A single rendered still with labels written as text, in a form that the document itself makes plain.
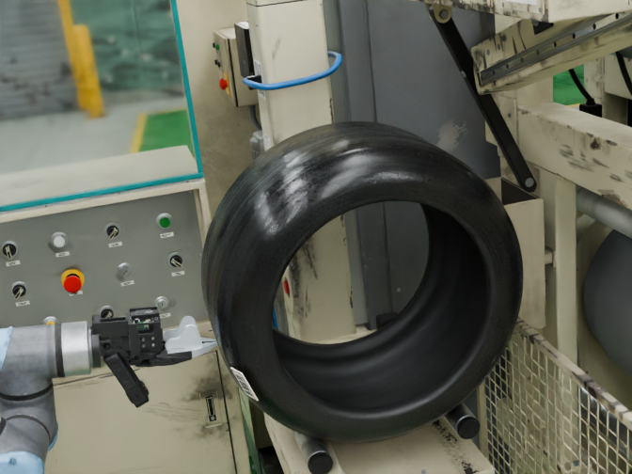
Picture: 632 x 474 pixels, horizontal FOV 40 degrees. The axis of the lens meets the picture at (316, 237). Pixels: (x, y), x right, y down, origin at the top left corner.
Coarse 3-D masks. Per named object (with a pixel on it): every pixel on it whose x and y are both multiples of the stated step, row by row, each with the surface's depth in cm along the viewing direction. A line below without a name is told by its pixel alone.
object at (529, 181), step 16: (432, 16) 167; (448, 32) 167; (448, 48) 170; (464, 48) 168; (464, 64) 169; (480, 96) 172; (496, 112) 174; (496, 128) 175; (512, 144) 177; (512, 160) 178; (528, 176) 180
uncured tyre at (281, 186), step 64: (320, 128) 155; (384, 128) 154; (256, 192) 144; (320, 192) 138; (384, 192) 140; (448, 192) 143; (256, 256) 139; (448, 256) 176; (512, 256) 150; (256, 320) 141; (448, 320) 177; (512, 320) 154; (256, 384) 146; (320, 384) 175; (384, 384) 175; (448, 384) 154
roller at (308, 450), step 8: (296, 432) 162; (296, 440) 161; (304, 440) 158; (312, 440) 157; (320, 440) 157; (304, 448) 156; (312, 448) 155; (320, 448) 154; (304, 456) 156; (312, 456) 153; (320, 456) 152; (328, 456) 153; (312, 464) 153; (320, 464) 153; (328, 464) 153; (312, 472) 153; (320, 472) 153
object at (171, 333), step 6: (186, 318) 152; (192, 318) 153; (180, 324) 152; (186, 324) 153; (168, 330) 152; (174, 330) 152; (180, 330) 153; (168, 336) 153; (174, 336) 153; (204, 342) 153
